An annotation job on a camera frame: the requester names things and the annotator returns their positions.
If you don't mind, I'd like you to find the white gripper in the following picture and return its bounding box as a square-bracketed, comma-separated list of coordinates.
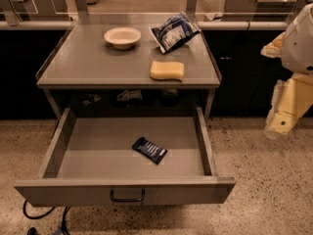
[260, 4, 313, 139]

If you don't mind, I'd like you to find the blue rxbar blueberry wrapper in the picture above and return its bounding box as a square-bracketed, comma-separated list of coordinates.
[132, 137, 167, 165]

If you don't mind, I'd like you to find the background steel counter right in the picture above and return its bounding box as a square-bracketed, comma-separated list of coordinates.
[222, 0, 297, 22]

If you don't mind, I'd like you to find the grey metal counter cabinet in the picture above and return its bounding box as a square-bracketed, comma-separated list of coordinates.
[37, 13, 220, 115]

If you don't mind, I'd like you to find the open grey top drawer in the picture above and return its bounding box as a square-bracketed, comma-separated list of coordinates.
[15, 109, 235, 207]

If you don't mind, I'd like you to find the blue white chip bag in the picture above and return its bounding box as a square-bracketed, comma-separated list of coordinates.
[150, 13, 201, 54]

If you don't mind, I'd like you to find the yellow sponge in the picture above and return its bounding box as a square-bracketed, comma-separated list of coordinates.
[150, 61, 184, 81]

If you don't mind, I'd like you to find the white paper bowl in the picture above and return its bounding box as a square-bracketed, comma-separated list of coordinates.
[104, 27, 142, 50]

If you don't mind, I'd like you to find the background grey table left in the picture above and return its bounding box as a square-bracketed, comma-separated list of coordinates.
[0, 0, 69, 21]

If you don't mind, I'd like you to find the black drawer handle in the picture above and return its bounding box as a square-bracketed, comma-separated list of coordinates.
[110, 190, 146, 203]

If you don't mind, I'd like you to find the grey horizontal rail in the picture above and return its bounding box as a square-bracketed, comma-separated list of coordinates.
[0, 20, 291, 31]

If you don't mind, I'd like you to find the black floor cable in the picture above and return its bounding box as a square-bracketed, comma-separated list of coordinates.
[22, 199, 72, 235]

